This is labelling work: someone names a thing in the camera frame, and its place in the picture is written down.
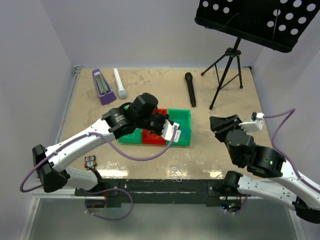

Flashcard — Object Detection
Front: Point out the red bin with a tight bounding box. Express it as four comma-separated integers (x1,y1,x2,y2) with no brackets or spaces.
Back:
142,129,167,145

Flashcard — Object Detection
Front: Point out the black microphone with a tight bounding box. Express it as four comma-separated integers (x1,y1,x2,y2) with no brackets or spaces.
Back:
184,72,196,108

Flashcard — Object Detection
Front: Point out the black music stand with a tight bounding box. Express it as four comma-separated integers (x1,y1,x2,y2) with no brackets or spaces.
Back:
194,0,320,99

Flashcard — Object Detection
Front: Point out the white microphone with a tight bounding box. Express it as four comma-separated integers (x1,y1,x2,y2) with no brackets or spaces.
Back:
113,68,127,99

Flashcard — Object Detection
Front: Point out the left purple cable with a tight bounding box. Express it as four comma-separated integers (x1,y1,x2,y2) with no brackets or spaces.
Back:
19,124,179,221

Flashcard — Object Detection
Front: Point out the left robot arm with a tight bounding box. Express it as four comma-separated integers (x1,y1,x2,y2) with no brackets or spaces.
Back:
31,93,180,196

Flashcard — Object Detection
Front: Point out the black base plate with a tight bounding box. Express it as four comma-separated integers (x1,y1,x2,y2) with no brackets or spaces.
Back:
74,177,251,208

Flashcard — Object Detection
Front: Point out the green bin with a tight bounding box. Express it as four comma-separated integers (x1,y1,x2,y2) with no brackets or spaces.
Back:
118,128,142,145
167,108,192,147

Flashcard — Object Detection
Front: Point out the yellow cable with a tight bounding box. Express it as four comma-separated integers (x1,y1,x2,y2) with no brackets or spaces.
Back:
144,129,163,141

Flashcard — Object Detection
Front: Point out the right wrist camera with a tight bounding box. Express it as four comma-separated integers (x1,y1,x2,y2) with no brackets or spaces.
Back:
238,112,264,133

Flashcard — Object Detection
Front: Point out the owl number tile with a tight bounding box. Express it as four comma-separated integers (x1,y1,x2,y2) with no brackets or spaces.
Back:
84,155,97,170

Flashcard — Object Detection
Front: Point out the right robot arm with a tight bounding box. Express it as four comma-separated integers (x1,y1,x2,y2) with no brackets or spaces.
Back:
209,112,320,224

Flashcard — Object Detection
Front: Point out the purple metronome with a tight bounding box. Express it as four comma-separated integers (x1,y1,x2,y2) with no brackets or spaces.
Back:
92,68,117,105

